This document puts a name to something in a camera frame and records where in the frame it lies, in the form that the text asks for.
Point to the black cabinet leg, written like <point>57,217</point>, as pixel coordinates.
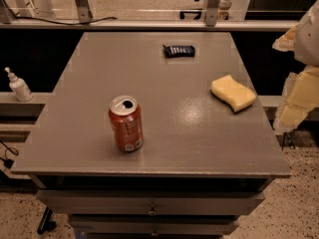
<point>46,224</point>

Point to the grey drawer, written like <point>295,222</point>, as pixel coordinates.
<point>157,225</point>
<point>150,203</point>

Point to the white pump bottle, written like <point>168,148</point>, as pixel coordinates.
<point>19,87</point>

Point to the yellow sponge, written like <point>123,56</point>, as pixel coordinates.
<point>237,95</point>

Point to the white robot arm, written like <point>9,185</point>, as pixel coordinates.
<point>306,48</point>

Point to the grey lower drawer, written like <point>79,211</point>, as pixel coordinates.
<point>157,225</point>

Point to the red coke can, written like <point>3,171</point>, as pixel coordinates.
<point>126,121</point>

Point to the grey top drawer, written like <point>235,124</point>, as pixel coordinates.
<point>150,203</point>

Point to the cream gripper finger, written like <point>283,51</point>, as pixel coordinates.
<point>300,96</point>
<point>286,42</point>

